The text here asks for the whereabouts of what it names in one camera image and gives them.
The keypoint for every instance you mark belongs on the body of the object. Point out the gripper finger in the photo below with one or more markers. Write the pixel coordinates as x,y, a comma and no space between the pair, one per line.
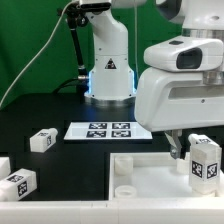
175,145

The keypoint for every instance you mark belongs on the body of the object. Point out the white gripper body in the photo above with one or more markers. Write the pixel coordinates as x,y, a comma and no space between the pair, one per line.
170,101

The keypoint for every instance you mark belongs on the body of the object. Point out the white square tabletop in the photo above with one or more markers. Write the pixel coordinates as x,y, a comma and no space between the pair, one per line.
155,175

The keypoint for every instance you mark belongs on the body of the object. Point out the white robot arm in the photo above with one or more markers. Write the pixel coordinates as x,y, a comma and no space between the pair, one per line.
111,79

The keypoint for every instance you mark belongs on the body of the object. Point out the white block left edge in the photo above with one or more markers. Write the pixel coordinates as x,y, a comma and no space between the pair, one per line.
5,168

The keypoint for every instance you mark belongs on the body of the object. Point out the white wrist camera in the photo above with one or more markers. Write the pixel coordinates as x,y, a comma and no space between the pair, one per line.
185,54

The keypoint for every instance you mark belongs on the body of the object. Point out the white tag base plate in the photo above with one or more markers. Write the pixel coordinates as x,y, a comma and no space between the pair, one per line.
106,131

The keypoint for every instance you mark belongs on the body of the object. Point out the black camera stand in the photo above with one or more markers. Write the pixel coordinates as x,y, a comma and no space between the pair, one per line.
76,18

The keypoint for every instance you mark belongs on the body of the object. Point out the white fence front wall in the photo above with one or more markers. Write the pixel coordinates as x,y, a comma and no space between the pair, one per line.
151,211

